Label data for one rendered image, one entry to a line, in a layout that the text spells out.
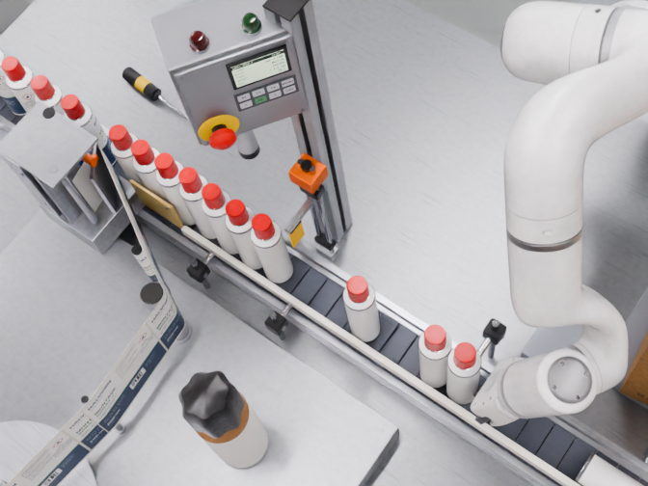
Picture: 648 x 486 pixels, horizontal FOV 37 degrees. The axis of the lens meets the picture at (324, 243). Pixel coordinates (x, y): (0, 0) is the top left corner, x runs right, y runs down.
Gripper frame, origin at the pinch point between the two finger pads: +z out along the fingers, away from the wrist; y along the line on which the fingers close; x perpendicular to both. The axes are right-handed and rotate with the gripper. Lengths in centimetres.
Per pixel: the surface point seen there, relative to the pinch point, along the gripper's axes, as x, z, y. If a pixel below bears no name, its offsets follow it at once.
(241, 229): -47.6, 6.6, 1.5
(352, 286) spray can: -28.0, -4.9, 0.7
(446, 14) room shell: -48, 118, -120
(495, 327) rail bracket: -5.8, -3.1, -9.0
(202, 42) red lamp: -63, -35, -4
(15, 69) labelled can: -98, 21, 0
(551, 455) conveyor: 14.3, 1.5, 0.8
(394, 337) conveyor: -15.9, 12.5, -1.6
